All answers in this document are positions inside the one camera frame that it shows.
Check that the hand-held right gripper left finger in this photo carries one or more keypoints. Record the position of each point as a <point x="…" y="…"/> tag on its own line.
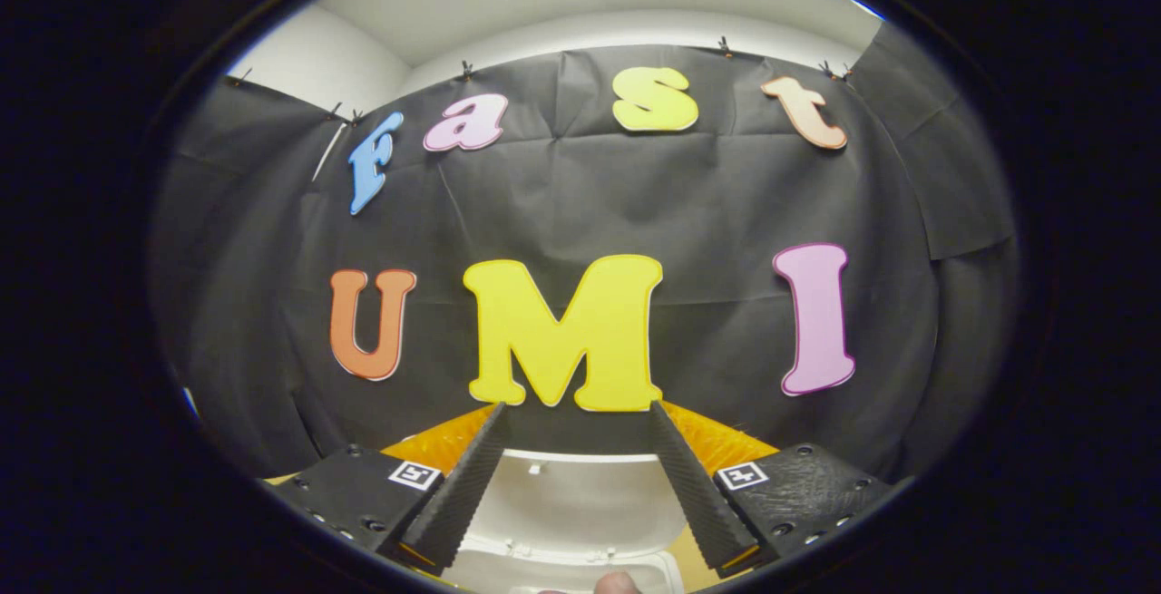
<point x="463" y="494"/>

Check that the black backdrop cloth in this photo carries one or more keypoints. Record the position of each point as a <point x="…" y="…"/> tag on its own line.
<point x="726" y="213"/>

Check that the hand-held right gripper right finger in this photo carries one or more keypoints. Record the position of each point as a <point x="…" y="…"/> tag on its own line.
<point x="698" y="494"/>

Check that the wooden desktop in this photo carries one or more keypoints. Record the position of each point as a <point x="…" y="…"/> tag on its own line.
<point x="698" y="564"/>

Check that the white desktop garbage bin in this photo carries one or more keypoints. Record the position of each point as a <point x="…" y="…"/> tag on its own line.
<point x="580" y="503"/>

